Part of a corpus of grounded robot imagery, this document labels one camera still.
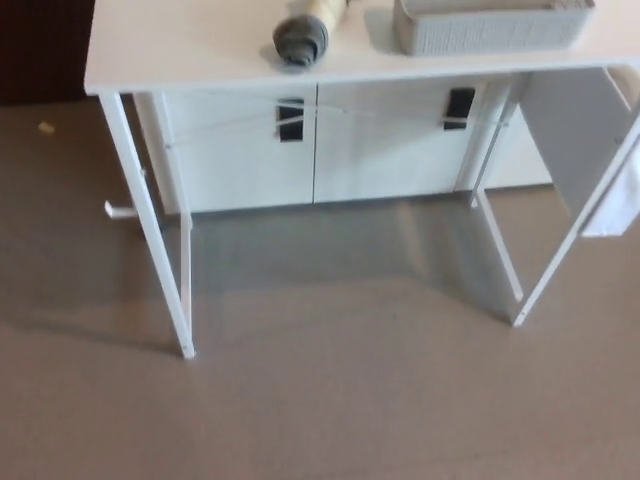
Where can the white cabinet with doors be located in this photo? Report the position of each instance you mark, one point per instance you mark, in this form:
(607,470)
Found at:
(380,160)

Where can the grey perforated plastic basket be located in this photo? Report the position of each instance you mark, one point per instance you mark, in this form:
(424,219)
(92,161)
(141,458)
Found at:
(490,32)

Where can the small yellow paper scrap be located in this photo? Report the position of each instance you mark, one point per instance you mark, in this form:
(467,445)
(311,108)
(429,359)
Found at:
(46,127)

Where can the white hook on desk frame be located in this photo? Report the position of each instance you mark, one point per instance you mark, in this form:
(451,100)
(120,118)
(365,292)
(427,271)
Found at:
(117,211)

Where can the white desk with metal frame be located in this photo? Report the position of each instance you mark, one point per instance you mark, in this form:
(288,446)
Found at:
(200,55)

